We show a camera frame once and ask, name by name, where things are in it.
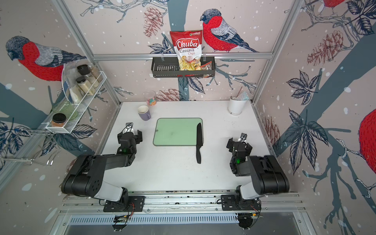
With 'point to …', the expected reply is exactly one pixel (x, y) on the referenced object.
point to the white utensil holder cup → (236, 106)
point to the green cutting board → (171, 131)
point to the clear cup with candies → (151, 97)
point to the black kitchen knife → (199, 142)
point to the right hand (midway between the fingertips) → (238, 139)
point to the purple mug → (144, 113)
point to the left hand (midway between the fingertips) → (132, 128)
